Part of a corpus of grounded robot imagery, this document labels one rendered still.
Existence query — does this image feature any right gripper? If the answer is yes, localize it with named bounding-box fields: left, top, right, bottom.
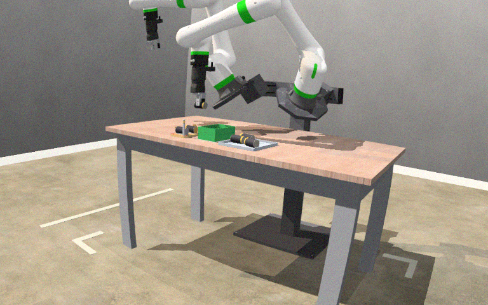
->
left=143, top=11, right=163, bottom=50

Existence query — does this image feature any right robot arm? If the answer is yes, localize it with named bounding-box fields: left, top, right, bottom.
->
left=129, top=0, right=247, bottom=100

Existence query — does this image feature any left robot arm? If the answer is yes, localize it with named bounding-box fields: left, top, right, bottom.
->
left=176, top=0, right=327, bottom=109

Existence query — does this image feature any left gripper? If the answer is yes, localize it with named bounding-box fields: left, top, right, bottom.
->
left=190, top=55, right=215, bottom=106

